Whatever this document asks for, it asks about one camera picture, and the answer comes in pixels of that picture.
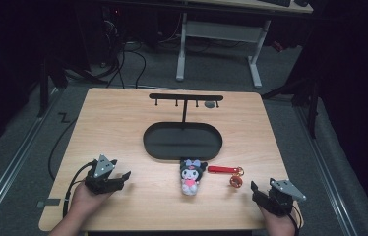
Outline person's right hand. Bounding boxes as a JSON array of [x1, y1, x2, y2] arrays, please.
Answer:
[[260, 206, 300, 236]]

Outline metal floor rail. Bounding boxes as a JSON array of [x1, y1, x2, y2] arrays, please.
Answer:
[[293, 105, 359, 236], [0, 88, 62, 232]]

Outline black and pink plush keychain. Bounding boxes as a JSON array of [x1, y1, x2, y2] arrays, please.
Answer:
[[179, 158, 209, 197]]

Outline white metal frame desk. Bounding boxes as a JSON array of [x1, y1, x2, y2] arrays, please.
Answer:
[[101, 0, 315, 89]]

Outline person's left hand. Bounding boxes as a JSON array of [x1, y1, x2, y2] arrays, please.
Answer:
[[69, 181, 115, 215]]

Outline long black floor cable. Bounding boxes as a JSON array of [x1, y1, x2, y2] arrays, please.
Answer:
[[47, 118, 79, 182]]

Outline bundle of black floor cables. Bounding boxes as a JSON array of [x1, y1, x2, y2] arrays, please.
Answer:
[[63, 19, 186, 90]]

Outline black metal stand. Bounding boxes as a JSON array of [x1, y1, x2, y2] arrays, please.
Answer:
[[36, 57, 70, 119], [260, 73, 323, 140]]

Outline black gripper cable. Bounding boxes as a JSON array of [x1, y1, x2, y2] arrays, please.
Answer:
[[61, 159, 98, 219], [286, 204, 304, 232]]

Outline black computer tower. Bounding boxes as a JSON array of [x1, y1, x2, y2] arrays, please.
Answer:
[[75, 4, 129, 68]]

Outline black key rack with tray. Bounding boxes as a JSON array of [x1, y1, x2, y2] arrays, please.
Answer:
[[142, 92, 225, 162]]

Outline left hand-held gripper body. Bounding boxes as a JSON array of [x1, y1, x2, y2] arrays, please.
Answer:
[[84, 154, 125, 196]]

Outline grey tape strip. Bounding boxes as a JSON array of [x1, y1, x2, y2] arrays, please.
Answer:
[[35, 198, 62, 209]]

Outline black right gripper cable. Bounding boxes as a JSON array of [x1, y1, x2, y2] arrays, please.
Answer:
[[286, 204, 304, 232]]

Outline red strap keychain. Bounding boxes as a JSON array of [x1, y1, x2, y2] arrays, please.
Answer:
[[207, 164, 246, 189]]

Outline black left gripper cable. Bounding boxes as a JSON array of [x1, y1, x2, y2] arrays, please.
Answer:
[[61, 159, 98, 219]]

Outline black keyboard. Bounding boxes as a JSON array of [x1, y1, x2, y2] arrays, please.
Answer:
[[258, 0, 293, 8]]

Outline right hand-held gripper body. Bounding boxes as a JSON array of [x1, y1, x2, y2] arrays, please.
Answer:
[[252, 177, 307, 218]]

